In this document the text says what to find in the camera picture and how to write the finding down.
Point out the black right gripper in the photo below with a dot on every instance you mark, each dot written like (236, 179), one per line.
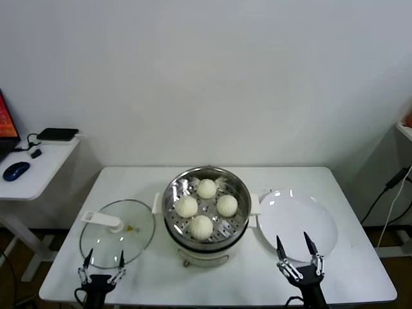
(309, 283)

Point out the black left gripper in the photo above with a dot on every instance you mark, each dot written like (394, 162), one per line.
(96, 288)

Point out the white steamed baozi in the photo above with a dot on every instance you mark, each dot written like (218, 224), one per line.
(227, 205)
(186, 206)
(201, 228)
(206, 188)

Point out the steel perforated steamer basket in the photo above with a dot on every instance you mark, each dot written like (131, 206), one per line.
(174, 193)

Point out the white round plate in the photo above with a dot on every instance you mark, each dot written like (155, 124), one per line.
(296, 222)

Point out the white table foot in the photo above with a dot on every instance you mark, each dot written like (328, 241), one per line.
(396, 251)

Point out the white electric cooker base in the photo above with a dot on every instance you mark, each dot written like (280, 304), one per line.
(206, 254)

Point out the white side desk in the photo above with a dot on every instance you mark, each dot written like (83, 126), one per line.
(38, 180)

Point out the blue computer mouse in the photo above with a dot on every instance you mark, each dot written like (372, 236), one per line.
(16, 170)

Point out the small black dongle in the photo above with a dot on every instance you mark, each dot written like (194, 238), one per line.
(36, 153)

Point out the black flat box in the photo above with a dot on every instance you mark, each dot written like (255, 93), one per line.
(58, 133)

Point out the white shelf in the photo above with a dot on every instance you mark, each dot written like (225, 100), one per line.
(406, 131)

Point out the open laptop with red screen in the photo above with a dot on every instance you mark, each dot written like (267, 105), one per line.
(6, 122)

